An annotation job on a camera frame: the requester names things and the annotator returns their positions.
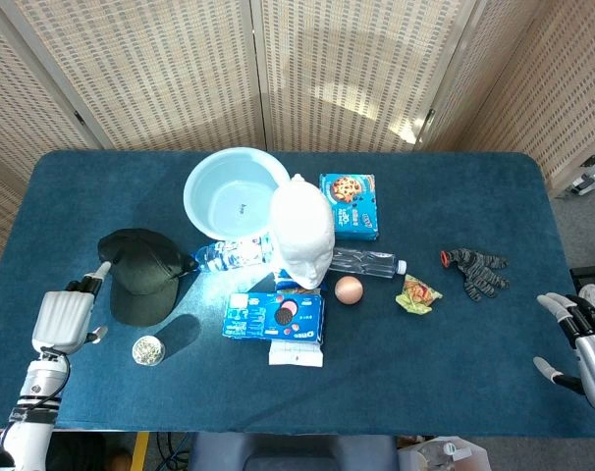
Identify blue fabric table cover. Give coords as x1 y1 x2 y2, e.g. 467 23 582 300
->
0 149 595 438

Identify black cable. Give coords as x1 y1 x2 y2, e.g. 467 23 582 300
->
154 431 195 471

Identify clear plastic container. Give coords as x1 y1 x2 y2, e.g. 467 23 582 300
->
400 436 490 471

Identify white paper sachet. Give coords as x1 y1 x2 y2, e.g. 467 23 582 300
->
268 340 325 367

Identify light blue plastic basin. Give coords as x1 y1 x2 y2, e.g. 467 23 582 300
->
183 146 292 242

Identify blue Oreo package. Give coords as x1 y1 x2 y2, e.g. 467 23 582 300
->
221 291 326 343

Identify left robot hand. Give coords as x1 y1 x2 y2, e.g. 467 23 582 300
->
31 261 113 355

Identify blue white small packet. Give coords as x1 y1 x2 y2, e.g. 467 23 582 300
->
272 267 323 295

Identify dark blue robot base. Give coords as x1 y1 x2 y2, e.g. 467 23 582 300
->
187 433 400 471

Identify grey knit glove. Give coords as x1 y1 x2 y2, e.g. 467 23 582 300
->
440 247 511 302

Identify blue chocolate chip cookie box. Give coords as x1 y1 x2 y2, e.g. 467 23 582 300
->
318 173 380 242

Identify clear bottle with white cap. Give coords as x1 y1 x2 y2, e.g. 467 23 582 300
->
329 246 408 280

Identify brown ball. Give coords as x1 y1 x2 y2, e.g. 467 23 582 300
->
334 276 364 305

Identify blue-label water bottle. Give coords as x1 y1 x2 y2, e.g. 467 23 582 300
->
191 235 279 274

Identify green snack packet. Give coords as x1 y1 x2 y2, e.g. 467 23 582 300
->
395 274 444 316

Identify black baseball cap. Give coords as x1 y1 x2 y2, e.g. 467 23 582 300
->
97 228 199 328

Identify small crumpled foil ball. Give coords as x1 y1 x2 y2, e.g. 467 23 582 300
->
132 335 166 367

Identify white power strip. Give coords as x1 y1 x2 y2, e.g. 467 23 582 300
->
567 154 595 197

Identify white foam mannequin head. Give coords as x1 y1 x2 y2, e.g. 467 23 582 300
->
269 173 337 290

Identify woven folding screen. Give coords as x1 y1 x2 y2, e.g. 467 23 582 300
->
0 0 595 290

